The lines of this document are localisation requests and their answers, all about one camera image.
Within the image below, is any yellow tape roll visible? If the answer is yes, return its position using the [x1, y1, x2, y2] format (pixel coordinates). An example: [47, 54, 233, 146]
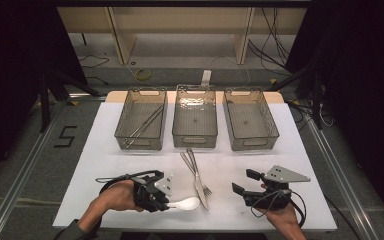
[134, 68, 152, 82]

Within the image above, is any white power strip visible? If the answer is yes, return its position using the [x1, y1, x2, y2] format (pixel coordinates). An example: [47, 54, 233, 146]
[201, 69, 212, 87]

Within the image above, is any thin black floor cable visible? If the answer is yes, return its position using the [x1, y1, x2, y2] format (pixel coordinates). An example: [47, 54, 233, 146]
[78, 54, 110, 69]

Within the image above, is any black metal stand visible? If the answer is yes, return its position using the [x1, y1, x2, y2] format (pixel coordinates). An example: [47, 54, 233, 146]
[266, 63, 324, 131]
[38, 66, 104, 134]

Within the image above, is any person's left hand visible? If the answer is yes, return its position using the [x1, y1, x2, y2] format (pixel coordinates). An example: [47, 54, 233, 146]
[104, 179, 144, 213]

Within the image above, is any hand-held gripper black cable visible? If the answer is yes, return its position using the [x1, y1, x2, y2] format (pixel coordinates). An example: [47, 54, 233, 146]
[95, 169, 164, 196]
[250, 189, 308, 229]

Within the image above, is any white floor cable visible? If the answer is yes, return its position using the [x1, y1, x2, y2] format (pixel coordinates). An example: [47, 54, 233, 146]
[209, 54, 251, 84]

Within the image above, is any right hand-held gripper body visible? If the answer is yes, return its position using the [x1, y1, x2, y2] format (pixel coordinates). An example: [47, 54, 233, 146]
[243, 164, 312, 209]

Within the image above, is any white spoon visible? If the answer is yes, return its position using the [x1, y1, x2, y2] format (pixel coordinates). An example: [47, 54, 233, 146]
[166, 196, 201, 212]

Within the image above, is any steel fork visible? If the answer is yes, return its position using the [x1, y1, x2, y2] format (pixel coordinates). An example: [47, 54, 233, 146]
[179, 151, 213, 197]

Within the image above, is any black floor cable bundle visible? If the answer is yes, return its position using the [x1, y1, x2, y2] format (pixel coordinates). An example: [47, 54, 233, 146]
[248, 6, 291, 71]

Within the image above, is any smoky clear plastic bin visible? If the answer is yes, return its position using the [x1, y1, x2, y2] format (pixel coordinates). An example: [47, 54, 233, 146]
[222, 87, 280, 152]
[114, 87, 168, 151]
[172, 84, 219, 149]

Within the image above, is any white table sheet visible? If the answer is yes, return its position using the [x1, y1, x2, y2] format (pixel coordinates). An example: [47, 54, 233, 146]
[52, 101, 338, 233]

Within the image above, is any metal chopstick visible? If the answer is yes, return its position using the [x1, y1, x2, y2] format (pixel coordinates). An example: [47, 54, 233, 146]
[124, 109, 165, 149]
[128, 105, 164, 139]

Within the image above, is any right hand-held gripper black cable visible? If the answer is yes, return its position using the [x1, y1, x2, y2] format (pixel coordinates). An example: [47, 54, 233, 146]
[250, 189, 308, 229]

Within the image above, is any left hand-held gripper black cable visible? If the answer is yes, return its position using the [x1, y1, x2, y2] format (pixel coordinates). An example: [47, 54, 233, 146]
[95, 169, 164, 196]

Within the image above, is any black curtain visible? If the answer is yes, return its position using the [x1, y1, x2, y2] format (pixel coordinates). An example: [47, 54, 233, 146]
[286, 0, 384, 231]
[0, 0, 88, 188]

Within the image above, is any wooden shelf unit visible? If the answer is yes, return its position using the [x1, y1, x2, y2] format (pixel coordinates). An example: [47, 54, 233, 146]
[57, 6, 308, 66]

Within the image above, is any person's right hand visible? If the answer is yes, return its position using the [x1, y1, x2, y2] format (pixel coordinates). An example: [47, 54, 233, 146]
[264, 203, 303, 231]

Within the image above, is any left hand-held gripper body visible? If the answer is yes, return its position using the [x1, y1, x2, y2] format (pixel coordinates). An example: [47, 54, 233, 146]
[133, 169, 175, 213]

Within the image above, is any metal floor rail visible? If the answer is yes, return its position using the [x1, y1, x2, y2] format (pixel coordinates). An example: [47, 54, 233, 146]
[304, 116, 378, 240]
[0, 101, 68, 240]

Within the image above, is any steel table knife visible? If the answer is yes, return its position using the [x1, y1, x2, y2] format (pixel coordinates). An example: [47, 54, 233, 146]
[185, 148, 210, 212]

